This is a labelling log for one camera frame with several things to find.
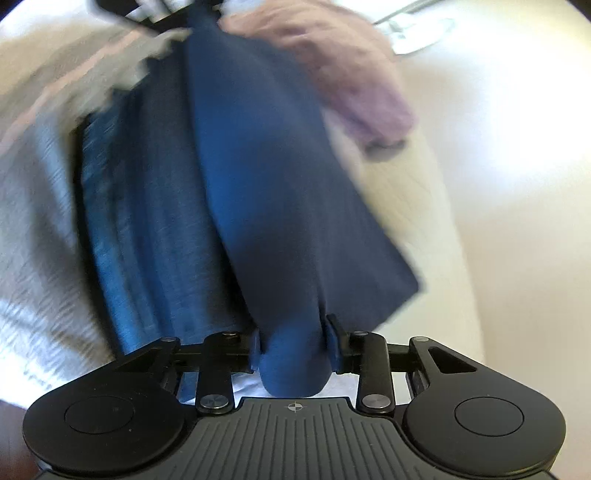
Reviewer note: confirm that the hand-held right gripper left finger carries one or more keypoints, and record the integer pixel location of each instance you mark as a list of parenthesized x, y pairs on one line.
[(217, 364)]

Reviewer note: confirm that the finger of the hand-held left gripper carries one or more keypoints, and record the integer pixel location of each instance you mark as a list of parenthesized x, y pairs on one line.
[(157, 18)]

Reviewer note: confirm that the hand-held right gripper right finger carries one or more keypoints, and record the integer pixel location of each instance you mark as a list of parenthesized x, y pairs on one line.
[(333, 345)]

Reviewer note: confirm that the blue shirt with patterned trim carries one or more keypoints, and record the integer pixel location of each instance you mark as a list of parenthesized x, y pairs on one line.
[(277, 184)]

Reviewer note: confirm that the dark blue heathered garment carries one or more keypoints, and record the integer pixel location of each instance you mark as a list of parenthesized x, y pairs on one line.
[(138, 230)]

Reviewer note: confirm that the pink and white bed cover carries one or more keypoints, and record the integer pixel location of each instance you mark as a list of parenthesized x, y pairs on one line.
[(37, 207)]

